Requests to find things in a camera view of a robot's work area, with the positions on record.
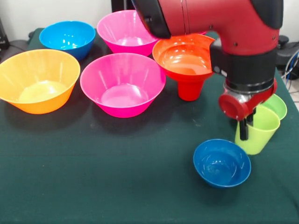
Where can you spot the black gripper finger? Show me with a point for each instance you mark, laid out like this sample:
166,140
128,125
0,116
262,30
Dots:
251,117
243,130

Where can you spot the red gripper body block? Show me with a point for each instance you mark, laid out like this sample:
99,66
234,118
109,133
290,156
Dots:
232,107

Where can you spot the lime green plastic cup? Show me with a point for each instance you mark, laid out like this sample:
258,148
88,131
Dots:
259,140

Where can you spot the small dark blue bowl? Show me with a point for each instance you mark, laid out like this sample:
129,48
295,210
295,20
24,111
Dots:
222,165

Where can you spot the red plastic cup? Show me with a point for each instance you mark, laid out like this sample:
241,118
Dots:
189,92

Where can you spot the red-orange wide bowl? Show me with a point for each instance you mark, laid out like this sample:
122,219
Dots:
184,60

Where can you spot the large pink bowl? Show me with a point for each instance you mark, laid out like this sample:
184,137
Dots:
121,30
123,86

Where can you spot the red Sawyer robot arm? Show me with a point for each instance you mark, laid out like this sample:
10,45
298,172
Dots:
210,18

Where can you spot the small green bowl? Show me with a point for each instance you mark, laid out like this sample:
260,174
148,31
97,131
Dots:
279,107

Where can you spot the dark green table cloth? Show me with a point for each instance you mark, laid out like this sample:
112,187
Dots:
93,163

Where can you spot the light blue bowl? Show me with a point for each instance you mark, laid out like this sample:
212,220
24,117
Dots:
67,38

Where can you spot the large orange bowl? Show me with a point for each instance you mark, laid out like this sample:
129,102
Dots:
38,81

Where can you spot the black device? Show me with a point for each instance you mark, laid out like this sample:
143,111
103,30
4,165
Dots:
3,35

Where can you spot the black pedestal foot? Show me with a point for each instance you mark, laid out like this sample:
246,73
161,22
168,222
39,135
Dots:
286,53
17,44

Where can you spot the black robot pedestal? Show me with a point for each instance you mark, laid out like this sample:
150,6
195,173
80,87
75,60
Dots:
121,4

